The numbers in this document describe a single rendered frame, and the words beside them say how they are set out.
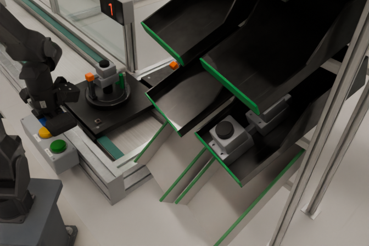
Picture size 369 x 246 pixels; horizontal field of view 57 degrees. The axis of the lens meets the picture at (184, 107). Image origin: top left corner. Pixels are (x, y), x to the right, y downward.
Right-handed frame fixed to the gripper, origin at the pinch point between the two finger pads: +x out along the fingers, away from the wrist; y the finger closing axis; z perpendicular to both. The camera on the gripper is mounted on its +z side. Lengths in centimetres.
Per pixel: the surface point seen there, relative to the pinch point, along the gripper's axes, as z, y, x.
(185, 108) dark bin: 16.8, -30.7, -15.9
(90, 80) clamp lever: 15.9, 7.9, -1.5
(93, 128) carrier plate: 10.4, -0.5, 7.8
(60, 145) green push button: 0.2, -0.8, 7.7
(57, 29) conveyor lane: 31, 63, 10
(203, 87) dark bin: 22.2, -30.1, -18.4
